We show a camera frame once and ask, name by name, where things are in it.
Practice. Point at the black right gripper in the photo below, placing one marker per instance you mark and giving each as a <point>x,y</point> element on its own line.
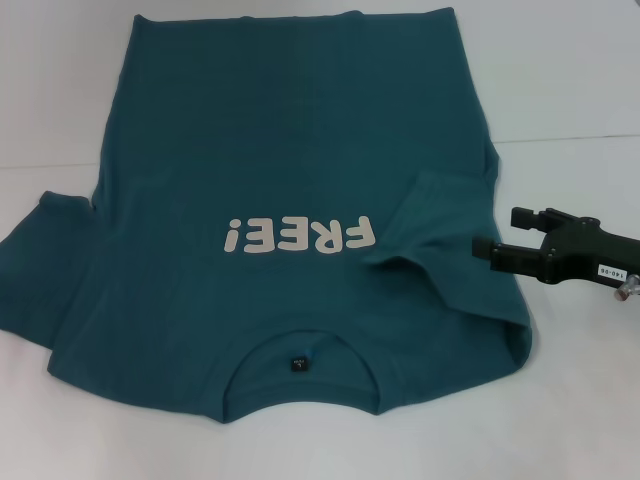
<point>585,255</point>

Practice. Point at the teal t-shirt with FREE print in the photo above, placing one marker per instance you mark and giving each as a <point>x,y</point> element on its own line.
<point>300,125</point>

